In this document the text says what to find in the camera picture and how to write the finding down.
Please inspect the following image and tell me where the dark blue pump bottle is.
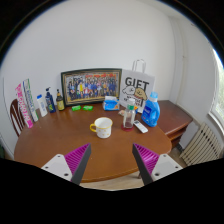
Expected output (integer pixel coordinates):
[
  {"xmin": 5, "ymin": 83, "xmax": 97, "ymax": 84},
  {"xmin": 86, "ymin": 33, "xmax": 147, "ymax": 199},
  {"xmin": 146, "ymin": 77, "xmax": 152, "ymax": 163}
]
[{"xmin": 44, "ymin": 86, "xmax": 57, "ymax": 114}]

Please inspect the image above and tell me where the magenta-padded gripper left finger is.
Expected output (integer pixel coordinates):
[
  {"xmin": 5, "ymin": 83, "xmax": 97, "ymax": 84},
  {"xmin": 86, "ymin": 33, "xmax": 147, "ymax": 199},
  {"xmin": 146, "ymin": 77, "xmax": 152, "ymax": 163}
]
[{"xmin": 40, "ymin": 143, "xmax": 92, "ymax": 186}]

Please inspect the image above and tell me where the brown wooden chair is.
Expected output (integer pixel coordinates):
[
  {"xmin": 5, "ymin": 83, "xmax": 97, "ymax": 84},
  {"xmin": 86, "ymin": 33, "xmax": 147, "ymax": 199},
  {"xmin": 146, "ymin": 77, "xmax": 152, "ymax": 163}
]
[{"xmin": 9, "ymin": 98, "xmax": 26, "ymax": 138}]

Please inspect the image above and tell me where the white mug with yellow rim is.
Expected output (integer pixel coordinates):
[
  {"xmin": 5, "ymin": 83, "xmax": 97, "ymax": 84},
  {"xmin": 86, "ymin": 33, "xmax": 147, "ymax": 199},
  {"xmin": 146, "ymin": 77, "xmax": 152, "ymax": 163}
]
[{"xmin": 89, "ymin": 116, "xmax": 114, "ymax": 139}]

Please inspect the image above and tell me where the dark yellow-labelled pump bottle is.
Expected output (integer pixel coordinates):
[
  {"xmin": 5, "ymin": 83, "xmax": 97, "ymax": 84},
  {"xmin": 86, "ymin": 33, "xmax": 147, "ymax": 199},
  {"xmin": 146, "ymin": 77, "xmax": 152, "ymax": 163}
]
[{"xmin": 55, "ymin": 88, "xmax": 66, "ymax": 112}]

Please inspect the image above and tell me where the flat round red coaster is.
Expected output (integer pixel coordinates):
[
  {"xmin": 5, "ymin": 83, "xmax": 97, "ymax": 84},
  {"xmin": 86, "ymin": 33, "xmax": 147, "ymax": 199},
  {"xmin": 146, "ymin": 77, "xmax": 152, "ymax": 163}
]
[{"xmin": 120, "ymin": 121, "xmax": 135, "ymax": 132}]

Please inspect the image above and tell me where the brown wooden side table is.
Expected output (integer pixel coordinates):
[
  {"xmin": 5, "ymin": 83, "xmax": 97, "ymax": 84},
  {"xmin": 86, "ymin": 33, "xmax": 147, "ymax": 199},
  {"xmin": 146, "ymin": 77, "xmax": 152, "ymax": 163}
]
[{"xmin": 156, "ymin": 99, "xmax": 194, "ymax": 149}]

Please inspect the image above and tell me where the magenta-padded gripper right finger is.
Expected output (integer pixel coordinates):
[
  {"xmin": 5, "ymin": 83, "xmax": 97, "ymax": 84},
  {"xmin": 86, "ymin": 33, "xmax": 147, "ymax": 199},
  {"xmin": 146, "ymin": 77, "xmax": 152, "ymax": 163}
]
[{"xmin": 132, "ymin": 143, "xmax": 184, "ymax": 186}]

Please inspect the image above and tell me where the blue detergent bottle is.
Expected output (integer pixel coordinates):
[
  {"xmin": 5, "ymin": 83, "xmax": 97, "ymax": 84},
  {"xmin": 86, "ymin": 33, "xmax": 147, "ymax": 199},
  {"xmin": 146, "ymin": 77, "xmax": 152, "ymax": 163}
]
[{"xmin": 141, "ymin": 91, "xmax": 161, "ymax": 128}]

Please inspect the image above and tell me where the blue tissue pack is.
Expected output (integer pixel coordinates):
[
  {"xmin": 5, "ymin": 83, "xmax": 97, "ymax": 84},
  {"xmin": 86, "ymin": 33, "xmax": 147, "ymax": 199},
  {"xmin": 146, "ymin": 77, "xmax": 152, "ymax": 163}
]
[{"xmin": 102, "ymin": 95, "xmax": 121, "ymax": 112}]

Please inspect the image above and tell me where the dark-framed group photo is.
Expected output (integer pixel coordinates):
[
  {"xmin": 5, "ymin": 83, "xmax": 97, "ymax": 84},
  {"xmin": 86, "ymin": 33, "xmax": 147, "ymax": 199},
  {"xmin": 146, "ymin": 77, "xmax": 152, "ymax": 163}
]
[{"xmin": 60, "ymin": 68, "xmax": 123, "ymax": 107}]

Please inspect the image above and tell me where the white tube bottle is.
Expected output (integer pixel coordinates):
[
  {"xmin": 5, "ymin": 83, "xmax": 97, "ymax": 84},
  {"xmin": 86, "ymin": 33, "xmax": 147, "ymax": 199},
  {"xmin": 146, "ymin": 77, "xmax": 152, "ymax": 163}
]
[{"xmin": 36, "ymin": 94, "xmax": 48, "ymax": 118}]

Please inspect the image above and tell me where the clear green-labelled drink bottle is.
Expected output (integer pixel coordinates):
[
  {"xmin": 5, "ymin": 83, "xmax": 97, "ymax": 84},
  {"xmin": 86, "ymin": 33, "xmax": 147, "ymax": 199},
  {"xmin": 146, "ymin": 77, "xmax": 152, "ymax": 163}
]
[{"xmin": 122, "ymin": 97, "xmax": 137, "ymax": 129}]

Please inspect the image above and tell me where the white printed paper bag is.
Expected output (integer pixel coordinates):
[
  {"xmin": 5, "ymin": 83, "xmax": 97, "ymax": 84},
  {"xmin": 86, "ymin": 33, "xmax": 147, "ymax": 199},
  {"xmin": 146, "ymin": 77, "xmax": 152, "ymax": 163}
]
[{"xmin": 118, "ymin": 59, "xmax": 156, "ymax": 114}]

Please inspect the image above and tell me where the white remote control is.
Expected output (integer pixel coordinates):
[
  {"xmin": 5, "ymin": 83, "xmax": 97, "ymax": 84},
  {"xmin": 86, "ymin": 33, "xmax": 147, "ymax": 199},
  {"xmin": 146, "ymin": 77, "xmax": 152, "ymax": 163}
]
[{"xmin": 133, "ymin": 119, "xmax": 149, "ymax": 134}]

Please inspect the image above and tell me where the white wall radiator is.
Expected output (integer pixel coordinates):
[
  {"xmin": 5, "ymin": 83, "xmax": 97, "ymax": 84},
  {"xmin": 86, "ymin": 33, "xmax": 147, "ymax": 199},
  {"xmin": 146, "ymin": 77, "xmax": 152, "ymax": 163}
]
[{"xmin": 179, "ymin": 121, "xmax": 224, "ymax": 167}]

